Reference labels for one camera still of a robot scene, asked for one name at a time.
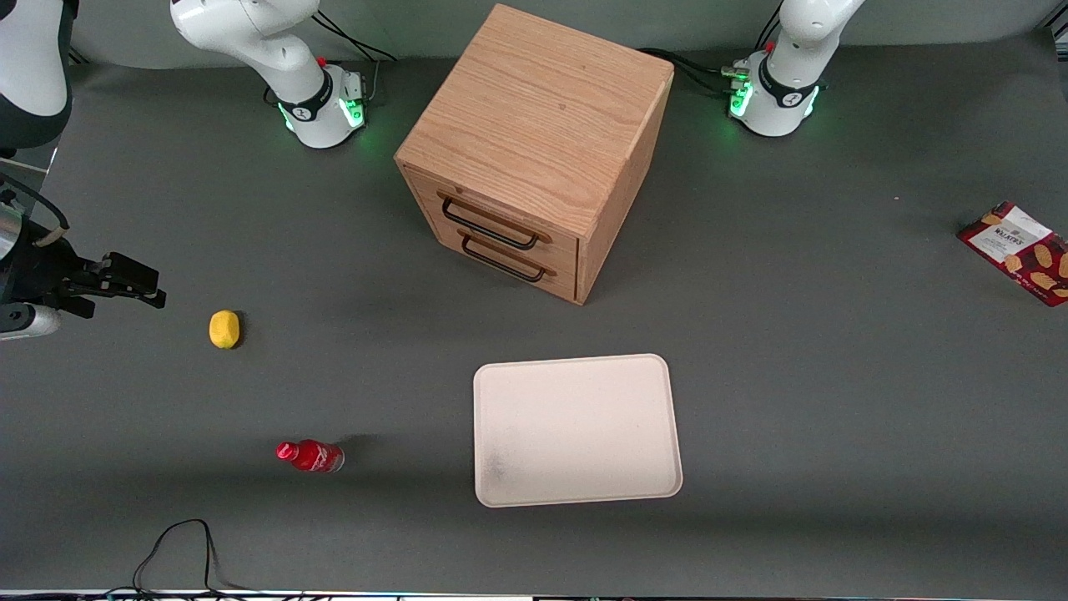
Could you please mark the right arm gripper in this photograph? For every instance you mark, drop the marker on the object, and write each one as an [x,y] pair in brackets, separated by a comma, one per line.
[40,267]

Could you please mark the red cookie box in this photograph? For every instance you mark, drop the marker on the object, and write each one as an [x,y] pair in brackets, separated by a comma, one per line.
[1022,250]

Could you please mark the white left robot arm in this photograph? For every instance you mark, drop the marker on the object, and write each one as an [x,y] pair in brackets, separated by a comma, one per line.
[780,100]

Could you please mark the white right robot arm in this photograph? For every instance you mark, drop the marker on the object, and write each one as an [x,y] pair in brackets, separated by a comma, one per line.
[292,75]

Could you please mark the beige plastic tray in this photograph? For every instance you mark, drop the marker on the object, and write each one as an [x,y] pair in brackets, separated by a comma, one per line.
[576,430]

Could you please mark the yellow lemon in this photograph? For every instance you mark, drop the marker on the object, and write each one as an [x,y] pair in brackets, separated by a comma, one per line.
[224,329]

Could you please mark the red soda bottle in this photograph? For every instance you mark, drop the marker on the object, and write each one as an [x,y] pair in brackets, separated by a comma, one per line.
[310,456]

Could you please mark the wooden drawer front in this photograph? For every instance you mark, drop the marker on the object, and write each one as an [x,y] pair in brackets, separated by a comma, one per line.
[501,213]
[551,280]

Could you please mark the wooden drawer cabinet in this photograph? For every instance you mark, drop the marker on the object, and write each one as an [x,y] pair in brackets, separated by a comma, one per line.
[534,125]

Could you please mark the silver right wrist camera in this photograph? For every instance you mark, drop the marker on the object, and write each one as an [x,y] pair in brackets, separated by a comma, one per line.
[29,321]

